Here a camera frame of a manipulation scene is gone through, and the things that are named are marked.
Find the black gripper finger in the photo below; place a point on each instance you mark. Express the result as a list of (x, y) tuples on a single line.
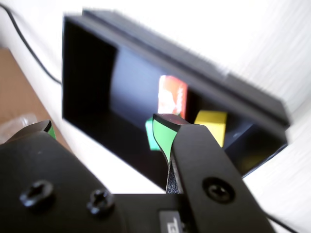
[(209, 165), (48, 174)]

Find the yellow wooden cube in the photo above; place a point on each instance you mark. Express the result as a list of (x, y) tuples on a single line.
[(211, 123)]

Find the green wooden cube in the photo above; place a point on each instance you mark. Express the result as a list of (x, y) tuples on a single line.
[(149, 136)]

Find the red carton box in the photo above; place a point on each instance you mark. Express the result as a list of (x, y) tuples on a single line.
[(172, 94)]

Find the large brown cardboard box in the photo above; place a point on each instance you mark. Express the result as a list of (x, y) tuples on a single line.
[(19, 92)]

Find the black cardboard box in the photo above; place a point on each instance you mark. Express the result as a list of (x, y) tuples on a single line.
[(97, 85)]

